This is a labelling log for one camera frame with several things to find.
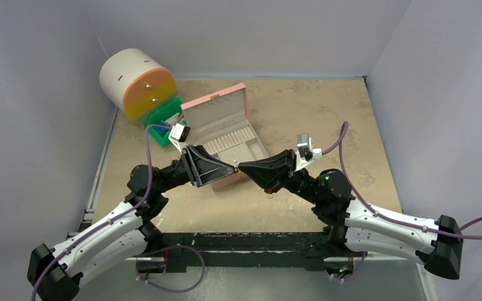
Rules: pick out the green plastic bin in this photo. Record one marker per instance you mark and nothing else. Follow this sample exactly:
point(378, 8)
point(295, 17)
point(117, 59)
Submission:
point(165, 116)

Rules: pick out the pink jewelry box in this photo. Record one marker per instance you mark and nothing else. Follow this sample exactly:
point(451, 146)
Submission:
point(220, 123)

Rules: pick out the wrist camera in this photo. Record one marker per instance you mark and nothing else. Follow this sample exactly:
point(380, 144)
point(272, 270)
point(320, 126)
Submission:
point(306, 154)
point(178, 136)

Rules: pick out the white cylindrical drawer cabinet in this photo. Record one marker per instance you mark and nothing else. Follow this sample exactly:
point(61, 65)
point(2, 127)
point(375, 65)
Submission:
point(136, 84)

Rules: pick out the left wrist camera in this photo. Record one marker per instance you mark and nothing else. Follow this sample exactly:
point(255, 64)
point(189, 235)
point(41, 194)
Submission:
point(178, 136)

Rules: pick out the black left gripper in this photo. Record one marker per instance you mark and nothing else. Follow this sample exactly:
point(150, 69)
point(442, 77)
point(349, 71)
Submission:
point(201, 168)

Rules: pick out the blue item in bin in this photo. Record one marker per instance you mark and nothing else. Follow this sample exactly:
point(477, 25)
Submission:
point(162, 128)

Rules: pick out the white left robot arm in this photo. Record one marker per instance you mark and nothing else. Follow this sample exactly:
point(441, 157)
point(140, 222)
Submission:
point(58, 273)

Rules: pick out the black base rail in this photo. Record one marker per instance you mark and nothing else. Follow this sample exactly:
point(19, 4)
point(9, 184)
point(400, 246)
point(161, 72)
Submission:
point(312, 251)

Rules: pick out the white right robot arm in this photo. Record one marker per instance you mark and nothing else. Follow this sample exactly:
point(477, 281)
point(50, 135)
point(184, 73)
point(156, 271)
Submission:
point(362, 228)

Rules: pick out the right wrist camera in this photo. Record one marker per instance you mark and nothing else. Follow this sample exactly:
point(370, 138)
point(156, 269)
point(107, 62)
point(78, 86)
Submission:
point(306, 154)

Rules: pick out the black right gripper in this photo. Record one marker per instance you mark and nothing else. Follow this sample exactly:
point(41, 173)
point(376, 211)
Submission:
point(289, 167)

